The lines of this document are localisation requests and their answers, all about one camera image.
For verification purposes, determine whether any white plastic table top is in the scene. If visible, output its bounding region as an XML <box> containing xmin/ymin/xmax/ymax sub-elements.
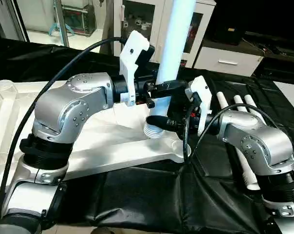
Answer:
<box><xmin>0</xmin><ymin>79</ymin><xmax>185</xmax><ymax>195</ymax></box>

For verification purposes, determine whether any white drawer unit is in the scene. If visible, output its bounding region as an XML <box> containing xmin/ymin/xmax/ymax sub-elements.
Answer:
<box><xmin>193</xmin><ymin>45</ymin><xmax>263</xmax><ymax>76</ymax></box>

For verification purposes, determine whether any white glass door cabinet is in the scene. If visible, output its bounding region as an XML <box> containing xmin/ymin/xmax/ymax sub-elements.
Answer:
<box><xmin>113</xmin><ymin>0</ymin><xmax>216</xmax><ymax>69</ymax></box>

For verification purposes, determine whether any black plastic mat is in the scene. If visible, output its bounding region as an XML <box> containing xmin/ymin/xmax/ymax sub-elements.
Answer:
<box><xmin>0</xmin><ymin>37</ymin><xmax>294</xmax><ymax>234</ymax></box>

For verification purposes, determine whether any teal small stool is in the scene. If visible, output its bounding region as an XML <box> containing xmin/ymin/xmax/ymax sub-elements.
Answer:
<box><xmin>49</xmin><ymin>22</ymin><xmax>74</xmax><ymax>36</ymax></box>

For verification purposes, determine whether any white side board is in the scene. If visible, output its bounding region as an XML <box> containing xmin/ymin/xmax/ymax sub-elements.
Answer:
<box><xmin>274</xmin><ymin>80</ymin><xmax>294</xmax><ymax>117</ymax></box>

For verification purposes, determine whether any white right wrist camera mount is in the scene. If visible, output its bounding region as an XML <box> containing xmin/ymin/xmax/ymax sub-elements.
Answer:
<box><xmin>186</xmin><ymin>76</ymin><xmax>213</xmax><ymax>137</ymax></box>

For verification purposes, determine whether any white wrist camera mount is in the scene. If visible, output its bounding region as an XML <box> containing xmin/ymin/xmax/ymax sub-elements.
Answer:
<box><xmin>186</xmin><ymin>76</ymin><xmax>213</xmax><ymax>137</ymax></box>
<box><xmin>119</xmin><ymin>30</ymin><xmax>155</xmax><ymax>106</ymax></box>

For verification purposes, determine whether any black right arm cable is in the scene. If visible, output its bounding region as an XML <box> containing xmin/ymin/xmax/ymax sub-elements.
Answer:
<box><xmin>182</xmin><ymin>95</ymin><xmax>270</xmax><ymax>164</ymax></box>

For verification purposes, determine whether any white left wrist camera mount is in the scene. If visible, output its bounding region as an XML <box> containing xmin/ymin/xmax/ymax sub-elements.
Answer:
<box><xmin>119</xmin><ymin>30</ymin><xmax>155</xmax><ymax>106</ymax></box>

